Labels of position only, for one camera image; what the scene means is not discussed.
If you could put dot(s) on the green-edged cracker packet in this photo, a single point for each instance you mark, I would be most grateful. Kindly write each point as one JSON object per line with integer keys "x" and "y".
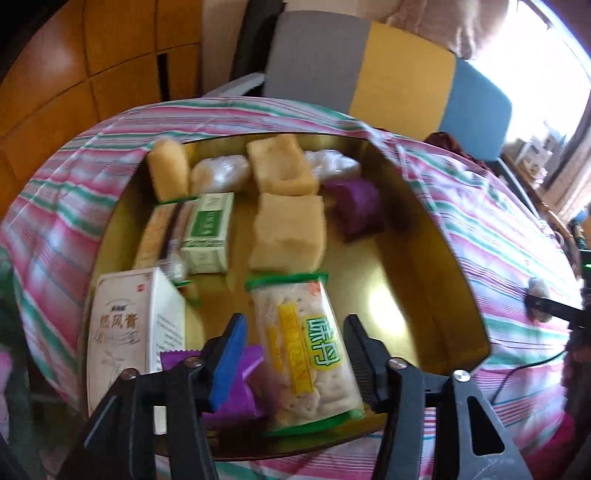
{"x": 300, "y": 350}

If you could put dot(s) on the striped tablecloth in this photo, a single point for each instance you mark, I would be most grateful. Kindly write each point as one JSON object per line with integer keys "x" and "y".
{"x": 498, "y": 240}

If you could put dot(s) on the dark red cloth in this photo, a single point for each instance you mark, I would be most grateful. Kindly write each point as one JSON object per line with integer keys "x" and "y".
{"x": 450, "y": 145}

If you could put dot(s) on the black rolled mat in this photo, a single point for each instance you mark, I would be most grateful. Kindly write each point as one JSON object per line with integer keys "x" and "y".
{"x": 251, "y": 37}

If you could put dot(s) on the white foam piece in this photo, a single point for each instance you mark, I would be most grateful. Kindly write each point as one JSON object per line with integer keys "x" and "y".
{"x": 235, "y": 85}

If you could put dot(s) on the green white carton box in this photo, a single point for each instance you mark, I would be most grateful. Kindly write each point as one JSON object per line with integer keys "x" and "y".
{"x": 207, "y": 233}

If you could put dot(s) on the grey yellow blue chair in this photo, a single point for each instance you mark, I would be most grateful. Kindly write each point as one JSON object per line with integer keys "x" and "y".
{"x": 401, "y": 74}

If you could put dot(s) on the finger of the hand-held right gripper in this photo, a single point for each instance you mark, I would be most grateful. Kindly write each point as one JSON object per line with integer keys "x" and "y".
{"x": 563, "y": 313}

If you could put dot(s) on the gold tin box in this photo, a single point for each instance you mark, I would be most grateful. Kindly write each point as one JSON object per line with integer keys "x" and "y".
{"x": 406, "y": 286}

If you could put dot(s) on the pink patterned curtain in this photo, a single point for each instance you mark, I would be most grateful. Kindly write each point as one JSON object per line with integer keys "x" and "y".
{"x": 461, "y": 27}

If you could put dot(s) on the yellow sponge cake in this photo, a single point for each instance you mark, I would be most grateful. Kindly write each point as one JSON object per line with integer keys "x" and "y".
{"x": 288, "y": 230}
{"x": 281, "y": 164}
{"x": 168, "y": 168}

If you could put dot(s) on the red garment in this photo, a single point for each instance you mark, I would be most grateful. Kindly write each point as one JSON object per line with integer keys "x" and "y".
{"x": 568, "y": 438}

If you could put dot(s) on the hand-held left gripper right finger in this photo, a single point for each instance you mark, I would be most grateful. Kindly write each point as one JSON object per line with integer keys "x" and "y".
{"x": 364, "y": 364}

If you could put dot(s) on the narrow cracker packet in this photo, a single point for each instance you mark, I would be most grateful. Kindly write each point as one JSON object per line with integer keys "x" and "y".
{"x": 154, "y": 235}

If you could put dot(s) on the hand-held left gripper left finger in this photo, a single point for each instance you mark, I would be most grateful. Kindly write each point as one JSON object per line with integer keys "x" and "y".
{"x": 228, "y": 364}

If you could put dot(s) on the wooden desk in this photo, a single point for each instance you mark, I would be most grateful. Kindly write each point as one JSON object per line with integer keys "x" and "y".
{"x": 549, "y": 207}

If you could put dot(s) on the purple snack packet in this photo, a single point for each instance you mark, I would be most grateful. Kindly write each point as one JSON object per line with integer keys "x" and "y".
{"x": 244, "y": 392}
{"x": 355, "y": 207}

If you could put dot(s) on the pale pink carton box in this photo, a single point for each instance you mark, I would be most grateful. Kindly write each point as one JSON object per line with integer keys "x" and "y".
{"x": 134, "y": 323}

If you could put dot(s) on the wooden wardrobe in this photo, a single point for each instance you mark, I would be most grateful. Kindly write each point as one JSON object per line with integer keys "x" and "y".
{"x": 69, "y": 83}

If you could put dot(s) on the white printed box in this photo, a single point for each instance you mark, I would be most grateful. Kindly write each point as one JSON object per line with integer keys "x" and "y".
{"x": 535, "y": 157}

